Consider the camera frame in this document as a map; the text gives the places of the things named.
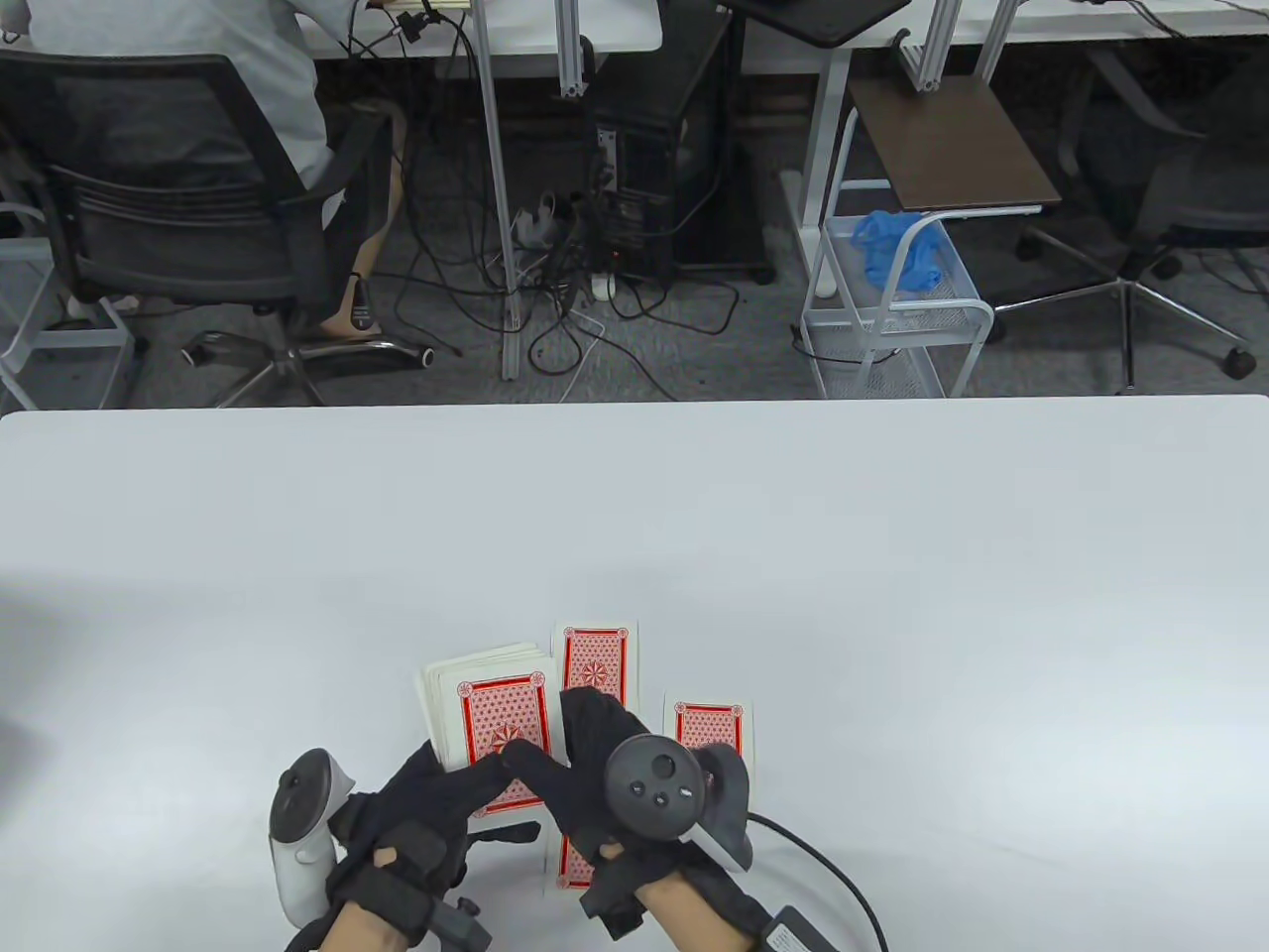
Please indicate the person's right hand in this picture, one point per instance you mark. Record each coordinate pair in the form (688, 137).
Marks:
(575, 793)

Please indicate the person's left hand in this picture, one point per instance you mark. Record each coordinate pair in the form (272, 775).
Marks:
(416, 803)

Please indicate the deck of red-backed playing cards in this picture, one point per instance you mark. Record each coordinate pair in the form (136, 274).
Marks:
(496, 709)

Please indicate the person's right forearm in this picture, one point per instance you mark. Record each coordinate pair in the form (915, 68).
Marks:
(679, 917)

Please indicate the person's left forearm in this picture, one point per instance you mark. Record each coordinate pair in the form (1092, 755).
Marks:
(357, 932)

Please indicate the dark grey right controller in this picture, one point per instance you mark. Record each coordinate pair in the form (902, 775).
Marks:
(649, 783)

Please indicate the grey and white left controller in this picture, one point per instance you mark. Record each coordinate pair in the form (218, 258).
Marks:
(297, 793)

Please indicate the white plug adapter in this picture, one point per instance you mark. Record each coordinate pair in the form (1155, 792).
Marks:
(604, 286)

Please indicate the white power strip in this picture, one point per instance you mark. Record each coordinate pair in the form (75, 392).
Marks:
(535, 223)

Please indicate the white metal rack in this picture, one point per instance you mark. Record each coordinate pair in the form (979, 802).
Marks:
(79, 337)

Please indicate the black mesh office chair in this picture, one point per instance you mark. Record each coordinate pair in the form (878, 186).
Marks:
(198, 213)

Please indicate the blue plastic bag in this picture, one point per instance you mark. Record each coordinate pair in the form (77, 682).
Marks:
(897, 253)

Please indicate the black computer tower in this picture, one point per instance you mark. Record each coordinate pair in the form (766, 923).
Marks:
(674, 129)

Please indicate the brown wooden board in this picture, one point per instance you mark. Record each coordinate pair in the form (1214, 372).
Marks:
(942, 149)

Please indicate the white office desk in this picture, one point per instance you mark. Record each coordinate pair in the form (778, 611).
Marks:
(535, 30)
(1041, 30)

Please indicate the black tray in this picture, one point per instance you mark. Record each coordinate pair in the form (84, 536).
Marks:
(823, 20)

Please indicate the dark grey office chair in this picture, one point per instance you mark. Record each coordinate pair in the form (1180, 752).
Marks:
(1190, 188)

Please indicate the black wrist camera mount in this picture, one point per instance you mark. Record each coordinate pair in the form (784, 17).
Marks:
(461, 927)

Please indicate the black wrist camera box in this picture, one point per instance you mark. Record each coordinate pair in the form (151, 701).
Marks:
(788, 932)

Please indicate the long aluminium profile post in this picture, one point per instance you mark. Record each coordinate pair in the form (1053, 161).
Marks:
(493, 149)

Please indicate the short aluminium profile post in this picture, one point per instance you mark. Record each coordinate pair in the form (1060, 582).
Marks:
(570, 50)
(994, 40)
(937, 50)

